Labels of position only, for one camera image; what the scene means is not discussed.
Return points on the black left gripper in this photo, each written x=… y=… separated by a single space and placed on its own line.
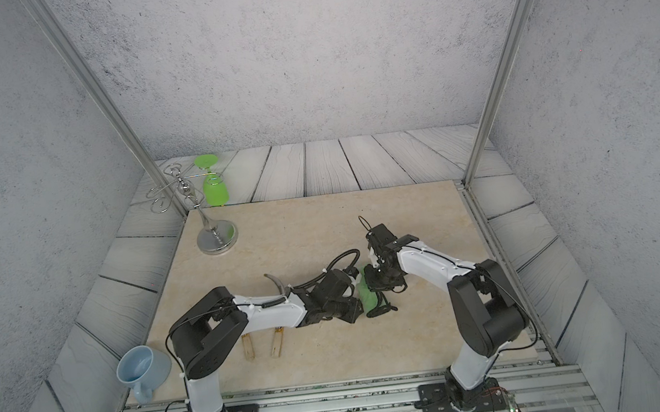
x=355 y=312

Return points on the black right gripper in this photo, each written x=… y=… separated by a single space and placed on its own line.
x=373 y=284

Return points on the green fluffy rag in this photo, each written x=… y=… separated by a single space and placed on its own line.
x=373 y=303

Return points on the sickle with wooden handle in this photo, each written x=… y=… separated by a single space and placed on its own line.
x=283 y=290

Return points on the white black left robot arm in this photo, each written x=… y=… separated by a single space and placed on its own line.
x=204 y=336

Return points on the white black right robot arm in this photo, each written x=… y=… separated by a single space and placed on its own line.
x=487 y=314

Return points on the chrome glass rack stand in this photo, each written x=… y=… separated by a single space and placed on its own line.
x=216 y=236

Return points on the light blue mug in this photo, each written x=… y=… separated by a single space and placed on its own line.
x=143 y=370

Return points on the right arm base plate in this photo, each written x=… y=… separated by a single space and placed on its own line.
x=451 y=397

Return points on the aluminium frame post right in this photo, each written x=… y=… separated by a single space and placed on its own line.
x=517 y=26

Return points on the aluminium frame post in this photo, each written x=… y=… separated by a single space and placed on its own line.
x=517 y=26
x=57 y=36

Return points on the aluminium frame post left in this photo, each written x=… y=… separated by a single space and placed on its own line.
x=57 y=36

